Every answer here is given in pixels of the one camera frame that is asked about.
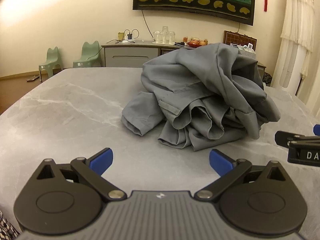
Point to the red fruit plate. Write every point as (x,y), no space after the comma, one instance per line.
(197,43)

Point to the dark slipper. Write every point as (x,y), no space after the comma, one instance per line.
(33,78)

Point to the yellow cup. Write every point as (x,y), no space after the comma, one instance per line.
(121,36)

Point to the wooden chess board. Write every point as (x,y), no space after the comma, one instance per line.
(240,38)

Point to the white basket of bottles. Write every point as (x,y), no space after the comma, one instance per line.
(246,51)

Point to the person's checkered clothing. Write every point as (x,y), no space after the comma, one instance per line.
(6,227)

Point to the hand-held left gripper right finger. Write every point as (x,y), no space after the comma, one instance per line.
(220,162)

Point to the black phone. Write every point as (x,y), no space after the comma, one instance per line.
(180,44)

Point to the green plastic chair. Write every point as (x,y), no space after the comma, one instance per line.
(51,60)
(88,55)

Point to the black charger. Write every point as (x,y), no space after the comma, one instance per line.
(129,36)

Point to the gray pants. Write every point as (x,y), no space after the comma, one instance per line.
(200,85)

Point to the gray low cabinet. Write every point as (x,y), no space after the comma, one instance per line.
(130,55)

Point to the white tray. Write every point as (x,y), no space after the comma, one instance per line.
(162,43)

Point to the dark bag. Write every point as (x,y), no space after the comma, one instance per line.
(267,78)

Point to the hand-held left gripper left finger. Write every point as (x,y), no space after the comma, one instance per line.
(102,158)

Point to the white lace curtain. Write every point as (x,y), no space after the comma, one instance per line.
(297,10)

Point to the white floor air conditioner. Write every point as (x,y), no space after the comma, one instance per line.
(287,72)

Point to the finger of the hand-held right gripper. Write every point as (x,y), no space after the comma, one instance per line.
(317,130)
(285,137)

